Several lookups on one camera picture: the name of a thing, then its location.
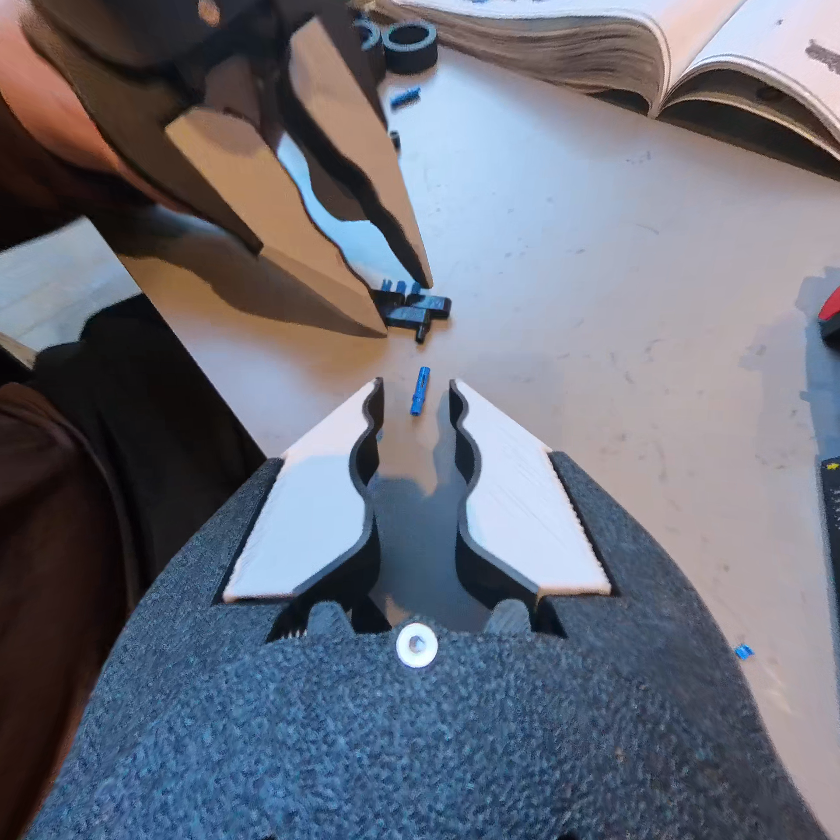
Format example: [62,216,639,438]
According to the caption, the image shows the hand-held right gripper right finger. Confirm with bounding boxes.
[448,378,614,601]

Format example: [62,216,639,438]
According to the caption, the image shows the black beam assembly blue pins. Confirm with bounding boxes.
[377,279,454,346]

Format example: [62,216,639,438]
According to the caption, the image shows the person's brown shirt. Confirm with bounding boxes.
[0,384,135,834]

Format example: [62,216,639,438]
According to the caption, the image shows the open instruction booklet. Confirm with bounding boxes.
[364,0,840,179]

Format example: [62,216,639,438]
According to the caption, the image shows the red toy brick car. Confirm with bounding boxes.
[814,285,840,592]

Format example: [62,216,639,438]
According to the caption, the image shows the light grey desk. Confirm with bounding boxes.
[108,46,840,821]

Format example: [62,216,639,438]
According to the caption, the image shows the person's left forearm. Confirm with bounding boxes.
[0,105,152,253]

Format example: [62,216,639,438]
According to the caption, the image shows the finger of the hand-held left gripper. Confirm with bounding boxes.
[279,15,435,291]
[164,107,389,340]

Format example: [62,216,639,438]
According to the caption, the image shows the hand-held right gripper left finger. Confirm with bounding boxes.
[222,377,387,605]

